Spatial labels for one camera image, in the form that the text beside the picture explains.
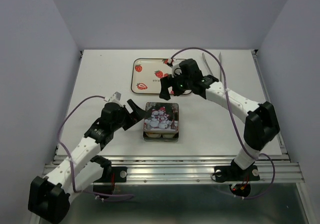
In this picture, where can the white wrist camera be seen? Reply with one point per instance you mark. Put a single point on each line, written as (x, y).
(115, 97)
(174, 64)

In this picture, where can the metal tongs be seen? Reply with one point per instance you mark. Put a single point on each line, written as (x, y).
(212, 66)

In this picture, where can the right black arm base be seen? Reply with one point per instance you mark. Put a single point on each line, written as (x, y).
(239, 179)

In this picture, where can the aluminium mounting rail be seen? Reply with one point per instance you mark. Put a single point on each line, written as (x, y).
(175, 170)

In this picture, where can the gold cookie tin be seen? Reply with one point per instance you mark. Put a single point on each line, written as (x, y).
(160, 139)

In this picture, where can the gold tin lid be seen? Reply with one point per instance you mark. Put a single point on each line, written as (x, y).
(161, 118)

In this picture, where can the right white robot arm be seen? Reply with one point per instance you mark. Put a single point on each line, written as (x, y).
(260, 119)

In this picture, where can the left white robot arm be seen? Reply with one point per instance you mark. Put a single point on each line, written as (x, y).
(51, 196)

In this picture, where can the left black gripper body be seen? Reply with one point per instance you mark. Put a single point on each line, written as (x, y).
(118, 123)

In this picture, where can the strawberry print tray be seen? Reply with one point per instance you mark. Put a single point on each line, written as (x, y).
(147, 74)

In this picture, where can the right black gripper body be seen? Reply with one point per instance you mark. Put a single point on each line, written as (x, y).
(180, 84)

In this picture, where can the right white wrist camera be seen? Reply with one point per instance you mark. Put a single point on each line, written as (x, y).
(174, 64)

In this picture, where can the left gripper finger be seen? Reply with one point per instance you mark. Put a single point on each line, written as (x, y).
(137, 113)
(129, 122)

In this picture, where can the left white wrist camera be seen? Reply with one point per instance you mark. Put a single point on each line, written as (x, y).
(115, 97)

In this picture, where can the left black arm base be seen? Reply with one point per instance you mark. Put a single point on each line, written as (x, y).
(107, 183)

